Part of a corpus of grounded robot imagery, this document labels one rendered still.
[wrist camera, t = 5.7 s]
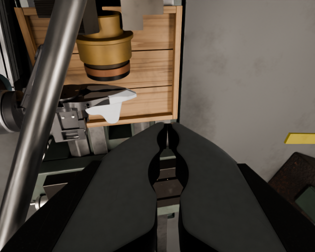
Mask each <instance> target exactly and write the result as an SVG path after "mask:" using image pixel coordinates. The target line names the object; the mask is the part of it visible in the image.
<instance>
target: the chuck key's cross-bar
mask: <svg viewBox="0 0 315 252"><path fill-rule="evenodd" d="M86 4H87V0H55V2H54V6H53V10H52V13H51V17H50V21H49V25H48V28H47V32H46V36H45V40H44V43H43V47H42V51H41V55H40V58H39V62H38V66H37V70H36V73H35V77H34V81H33V85H32V89H31V92H30V96H29V100H28V104H27V107H26V111H25V115H24V119H23V122H22V126H21V130H20V134H19V137H18V141H17V145H16V149H15V152H14V156H13V160H12V164H11V167H10V171H9V175H8V179H7V182H6V186H5V190H4V194H3V197H2V201H1V205H0V251H1V249H2V248H3V247H4V246H5V244H6V243H7V242H8V241H9V240H10V238H11V237H12V236H13V235H14V234H15V233H16V232H17V231H18V229H19V228H20V227H21V226H22V225H23V224H24V223H25V221H26V217H27V214H28V210H29V207H30V203H31V199H32V196H33V192H34V189H35V185H36V182H37V178H38V175H39V171H40V167H41V164H42V160H43V157H44V153H45V150H46V146H47V143H48V139H49V135H50V132H51V128H52V125H53V121H54V118H55V114H56V111H57V107H58V103H59V100H60V96H61V93H62V89H63V86H64V82H65V79H66V75H67V71H68V68H69V64H70V61H71V57H72V54H73V50H74V47H75V43H76V39H77V36H78V32H79V29H80V25H81V22H82V18H83V15H84V11H85V7H86Z"/></svg>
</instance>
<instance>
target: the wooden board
mask: <svg viewBox="0 0 315 252"><path fill-rule="evenodd" d="M102 10H109V11H118V12H120V13H122V11H121V10H122V9H121V6H102ZM182 10H183V6H182V5H179V6H163V14H153V15H142V17H143V30H131V31H132V32H133V38H132V39H131V53H132V57H131V58H130V59H129V60H130V73H129V75H128V76H126V77H124V78H122V79H119V80H114V81H96V80H92V79H90V78H89V77H88V76H87V73H86V71H85V67H84V62H82V61H81V60H80V56H79V52H78V47H77V43H75V45H74V49H73V52H72V56H71V59H70V63H69V67H68V70H67V74H66V77H65V81H64V84H63V85H81V84H105V85H112V86H119V87H124V88H128V89H130V90H132V91H134V92H136V97H135V98H132V99H130V100H127V101H123V102H122V104H121V109H120V115H119V120H118V121H117V122H116V123H108V122H107V121H106V120H105V118H104V117H103V116H102V115H100V114H97V115H91V114H89V121H87V128H93V127H103V126H112V125H122V124H132V123H142V122H152V121H162V120H171V119H177V118H178V96H179V75H180V53H181V31H182ZM14 11H15V14H16V17H17V20H18V23H19V26H20V29H21V32H22V35H23V39H24V42H25V45H26V48H27V51H28V54H29V57H30V60H31V64H32V67H34V64H35V61H36V60H35V55H36V51H37V49H38V47H39V46H40V45H41V44H44V41H45V37H46V34H47V30H48V26H49V22H50V19H51V18H39V17H38V15H37V11H36V7H14Z"/></svg>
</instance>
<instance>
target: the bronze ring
mask: <svg viewBox="0 0 315 252"><path fill-rule="evenodd" d="M97 17H98V24H99V33H93V34H88V35H77V38H76V44H77V49H78V53H79V58H80V60H81V61H82V62H83V63H84V69H85V72H86V75H87V77H88V78H90V79H92V80H94V81H100V82H110V81H116V80H120V79H123V78H125V77H126V76H128V75H129V74H130V68H131V65H130V58H131V57H132V46H131V39H132V38H133V37H134V33H133V32H132V31H131V30H123V22H122V14H121V12H119V11H115V10H97Z"/></svg>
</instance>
